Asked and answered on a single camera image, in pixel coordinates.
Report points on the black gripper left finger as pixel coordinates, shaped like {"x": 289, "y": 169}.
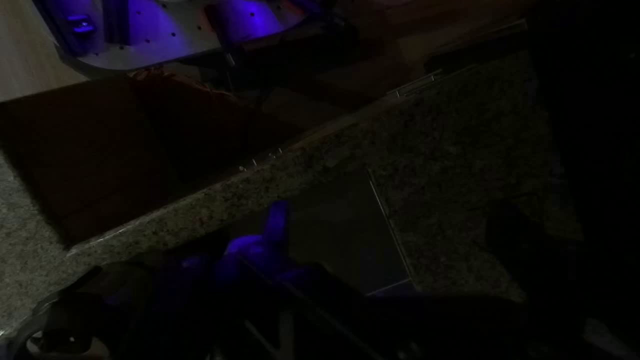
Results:
{"x": 265, "y": 236}

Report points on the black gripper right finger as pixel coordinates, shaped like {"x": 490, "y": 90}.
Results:
{"x": 507, "y": 253}

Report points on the dark flat glass panel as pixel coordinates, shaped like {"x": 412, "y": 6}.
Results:
{"x": 347, "y": 232}

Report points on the granite countertop edge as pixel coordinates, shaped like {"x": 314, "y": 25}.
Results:
{"x": 100, "y": 152}

